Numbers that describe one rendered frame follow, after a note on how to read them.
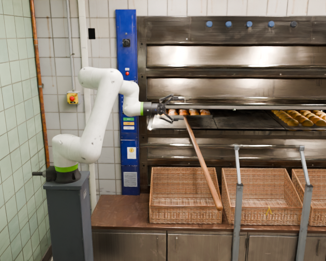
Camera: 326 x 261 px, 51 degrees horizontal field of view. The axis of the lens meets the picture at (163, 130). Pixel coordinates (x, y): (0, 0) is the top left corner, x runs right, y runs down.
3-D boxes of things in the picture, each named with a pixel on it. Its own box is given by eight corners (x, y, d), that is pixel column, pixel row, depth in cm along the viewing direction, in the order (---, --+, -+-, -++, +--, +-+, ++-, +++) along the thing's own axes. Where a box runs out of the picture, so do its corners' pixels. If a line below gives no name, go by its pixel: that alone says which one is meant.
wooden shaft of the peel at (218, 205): (223, 212, 159) (223, 206, 158) (216, 212, 159) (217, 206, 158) (187, 119, 323) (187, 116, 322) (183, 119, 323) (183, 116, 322)
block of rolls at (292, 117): (270, 111, 359) (270, 106, 358) (316, 111, 358) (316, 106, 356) (288, 126, 301) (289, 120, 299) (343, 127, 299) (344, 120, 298)
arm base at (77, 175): (28, 183, 183) (27, 173, 181) (39, 172, 197) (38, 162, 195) (77, 184, 182) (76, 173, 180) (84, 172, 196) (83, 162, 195)
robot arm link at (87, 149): (86, 162, 166) (118, 64, 178) (61, 157, 174) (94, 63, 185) (101, 168, 177) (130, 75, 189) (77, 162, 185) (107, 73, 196)
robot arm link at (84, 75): (88, 87, 185) (92, 64, 184) (71, 85, 191) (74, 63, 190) (109, 92, 200) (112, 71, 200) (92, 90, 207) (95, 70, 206)
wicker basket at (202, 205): (151, 194, 305) (150, 166, 298) (214, 195, 304) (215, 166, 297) (148, 224, 259) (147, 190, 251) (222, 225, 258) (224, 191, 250)
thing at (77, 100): (69, 102, 287) (68, 90, 285) (81, 102, 287) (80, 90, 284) (67, 104, 280) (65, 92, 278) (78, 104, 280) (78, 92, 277)
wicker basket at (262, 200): (219, 196, 303) (220, 167, 296) (282, 196, 302) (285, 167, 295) (228, 225, 257) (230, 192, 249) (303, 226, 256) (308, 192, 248)
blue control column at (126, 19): (143, 171, 507) (140, 18, 448) (153, 171, 507) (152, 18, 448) (123, 250, 322) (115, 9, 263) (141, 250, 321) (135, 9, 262)
